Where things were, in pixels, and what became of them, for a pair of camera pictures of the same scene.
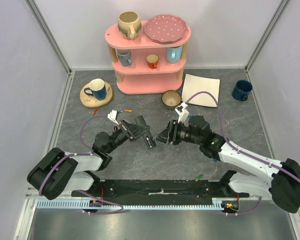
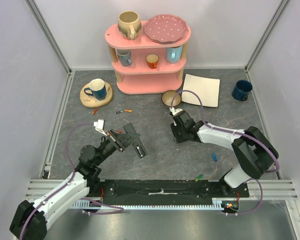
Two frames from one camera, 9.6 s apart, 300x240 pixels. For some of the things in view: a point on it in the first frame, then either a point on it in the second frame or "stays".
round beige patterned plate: x=88 y=100 stays
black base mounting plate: x=160 y=188 stays
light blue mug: x=173 y=54 stays
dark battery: x=149 y=141 -> x=139 y=151
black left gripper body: x=124 y=126 -> x=113 y=137
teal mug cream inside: x=98 y=87 stays
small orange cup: x=152 y=60 stays
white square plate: x=193 y=84 stays
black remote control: x=147 y=136 -> x=129 y=129
